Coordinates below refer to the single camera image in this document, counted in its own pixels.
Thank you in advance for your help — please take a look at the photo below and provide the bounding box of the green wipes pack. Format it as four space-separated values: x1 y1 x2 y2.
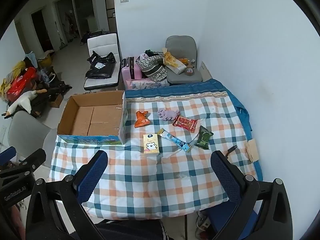
195 126 214 150

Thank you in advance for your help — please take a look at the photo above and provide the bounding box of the light blue tube pack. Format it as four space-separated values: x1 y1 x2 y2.
157 128 191 152

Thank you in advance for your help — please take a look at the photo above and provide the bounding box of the red floral wipes pack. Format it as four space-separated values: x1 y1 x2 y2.
172 115 197 133

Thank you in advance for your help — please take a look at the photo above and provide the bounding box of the yellow Vinda tissue pack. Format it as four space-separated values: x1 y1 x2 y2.
143 134 159 154

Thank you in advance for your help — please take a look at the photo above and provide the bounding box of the orange snack bag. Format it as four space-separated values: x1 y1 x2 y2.
135 111 151 128

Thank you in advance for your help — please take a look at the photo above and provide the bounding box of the purple plush toy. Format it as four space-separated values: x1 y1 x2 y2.
157 109 180 121

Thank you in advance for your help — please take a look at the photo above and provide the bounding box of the white goose plush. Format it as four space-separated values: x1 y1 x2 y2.
2 89 48 117

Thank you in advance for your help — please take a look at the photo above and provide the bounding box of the white power strip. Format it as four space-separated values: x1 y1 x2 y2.
195 211 210 239

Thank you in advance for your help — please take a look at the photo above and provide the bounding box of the wooden block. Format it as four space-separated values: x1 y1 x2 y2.
245 139 259 162

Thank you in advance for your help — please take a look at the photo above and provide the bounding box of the red bag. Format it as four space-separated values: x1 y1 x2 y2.
7 67 37 102

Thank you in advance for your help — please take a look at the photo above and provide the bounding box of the open cardboard box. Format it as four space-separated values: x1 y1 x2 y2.
57 90 128 145

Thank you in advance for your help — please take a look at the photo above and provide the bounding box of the plaid checkered blanket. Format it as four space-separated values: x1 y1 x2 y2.
48 79 263 220

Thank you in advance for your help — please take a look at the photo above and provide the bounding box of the black plastic bag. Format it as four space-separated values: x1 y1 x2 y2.
85 51 116 79

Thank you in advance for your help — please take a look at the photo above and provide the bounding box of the floral pink package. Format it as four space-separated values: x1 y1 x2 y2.
124 79 169 90

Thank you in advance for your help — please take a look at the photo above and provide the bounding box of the white black chair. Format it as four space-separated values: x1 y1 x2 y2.
84 33 120 91

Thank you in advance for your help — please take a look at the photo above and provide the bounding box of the pink suitcase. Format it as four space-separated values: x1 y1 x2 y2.
121 56 143 90

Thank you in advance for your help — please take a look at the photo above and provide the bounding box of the brown tape roll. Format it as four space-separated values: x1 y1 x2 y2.
184 67 195 76

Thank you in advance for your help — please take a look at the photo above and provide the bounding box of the yellow snack box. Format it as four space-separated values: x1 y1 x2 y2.
162 48 187 74

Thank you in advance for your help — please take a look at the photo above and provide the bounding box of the patterned tote bag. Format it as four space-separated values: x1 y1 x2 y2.
136 55 167 82

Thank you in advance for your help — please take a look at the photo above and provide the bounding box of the grey office chair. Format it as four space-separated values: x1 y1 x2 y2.
165 35 202 85

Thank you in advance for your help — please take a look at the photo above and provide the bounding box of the black cable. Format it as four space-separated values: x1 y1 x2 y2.
226 144 239 158

